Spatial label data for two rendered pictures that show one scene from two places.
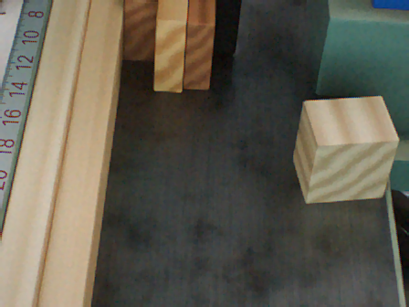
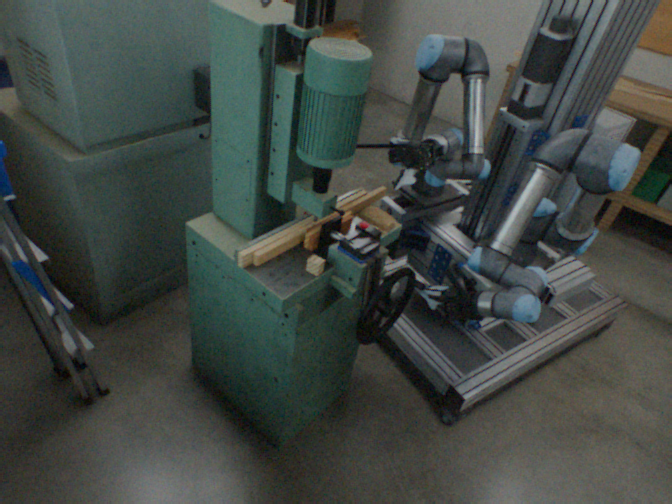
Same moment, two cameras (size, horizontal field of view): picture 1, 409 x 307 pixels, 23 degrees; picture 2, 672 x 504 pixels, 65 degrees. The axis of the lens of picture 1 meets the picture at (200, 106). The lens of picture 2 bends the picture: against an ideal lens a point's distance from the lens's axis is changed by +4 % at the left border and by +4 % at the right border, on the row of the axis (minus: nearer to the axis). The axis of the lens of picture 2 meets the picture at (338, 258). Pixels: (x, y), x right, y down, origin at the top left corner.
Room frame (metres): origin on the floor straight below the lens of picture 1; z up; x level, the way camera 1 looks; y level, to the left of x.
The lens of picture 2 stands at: (-0.55, -0.83, 1.92)
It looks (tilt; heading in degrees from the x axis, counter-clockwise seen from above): 39 degrees down; 36
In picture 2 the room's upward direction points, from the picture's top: 11 degrees clockwise
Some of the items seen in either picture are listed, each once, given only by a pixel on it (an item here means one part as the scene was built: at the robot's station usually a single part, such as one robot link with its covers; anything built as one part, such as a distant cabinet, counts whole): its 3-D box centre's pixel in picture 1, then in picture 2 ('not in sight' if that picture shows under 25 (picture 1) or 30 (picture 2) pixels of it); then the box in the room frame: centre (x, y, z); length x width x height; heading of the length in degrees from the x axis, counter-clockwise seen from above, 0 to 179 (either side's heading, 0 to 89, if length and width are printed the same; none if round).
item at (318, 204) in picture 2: not in sight; (314, 199); (0.51, 0.08, 1.03); 0.14 x 0.07 x 0.09; 92
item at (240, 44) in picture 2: not in sight; (258, 127); (0.50, 0.35, 1.16); 0.22 x 0.22 x 0.72; 2
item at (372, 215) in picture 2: not in sight; (378, 215); (0.75, -0.02, 0.92); 0.14 x 0.09 x 0.04; 92
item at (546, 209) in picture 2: not in sight; (533, 217); (1.13, -0.42, 0.98); 0.13 x 0.12 x 0.14; 96
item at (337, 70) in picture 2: not in sight; (332, 105); (0.51, 0.06, 1.35); 0.18 x 0.18 x 0.31
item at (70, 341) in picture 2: not in sight; (31, 290); (-0.18, 0.68, 0.58); 0.27 x 0.25 x 1.16; 2
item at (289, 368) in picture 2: not in sight; (277, 323); (0.50, 0.18, 0.36); 0.58 x 0.45 x 0.71; 92
